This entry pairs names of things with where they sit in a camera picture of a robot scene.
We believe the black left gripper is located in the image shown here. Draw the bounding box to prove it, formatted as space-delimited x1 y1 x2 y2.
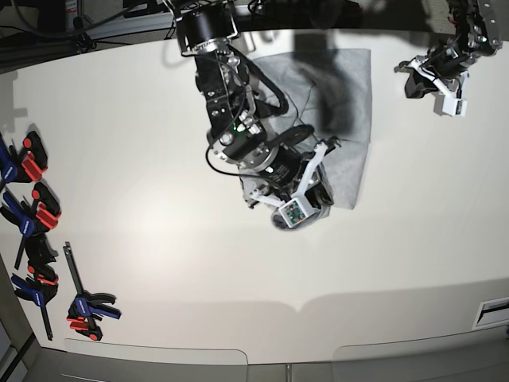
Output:
394 47 472 99

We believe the blue red bar clamp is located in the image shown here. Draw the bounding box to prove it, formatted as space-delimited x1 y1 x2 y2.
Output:
10 263 59 341
63 242 122 341
1 181 61 270
1 131 48 190

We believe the white label plate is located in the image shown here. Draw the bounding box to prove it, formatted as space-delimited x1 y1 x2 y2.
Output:
472 297 509 330

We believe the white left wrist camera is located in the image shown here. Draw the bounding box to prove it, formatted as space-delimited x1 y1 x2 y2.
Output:
409 57 470 119

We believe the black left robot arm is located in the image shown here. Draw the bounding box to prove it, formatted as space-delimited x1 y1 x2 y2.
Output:
395 0 502 99

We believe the blue red bar clamp right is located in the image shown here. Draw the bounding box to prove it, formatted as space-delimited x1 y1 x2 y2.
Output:
63 242 122 341

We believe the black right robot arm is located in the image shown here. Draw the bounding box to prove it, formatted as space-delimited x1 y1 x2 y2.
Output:
165 1 340 231

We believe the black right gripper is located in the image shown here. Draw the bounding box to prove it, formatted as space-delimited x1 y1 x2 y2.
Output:
242 136 342 231

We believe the grey T-shirt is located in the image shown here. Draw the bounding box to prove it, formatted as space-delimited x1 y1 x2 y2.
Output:
242 49 372 222

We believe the blue red bar clamp top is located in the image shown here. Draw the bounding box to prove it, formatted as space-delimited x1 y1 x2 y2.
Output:
1 131 48 190

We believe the aluminium rail frame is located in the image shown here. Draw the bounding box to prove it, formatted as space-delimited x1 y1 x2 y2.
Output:
64 1 173 40

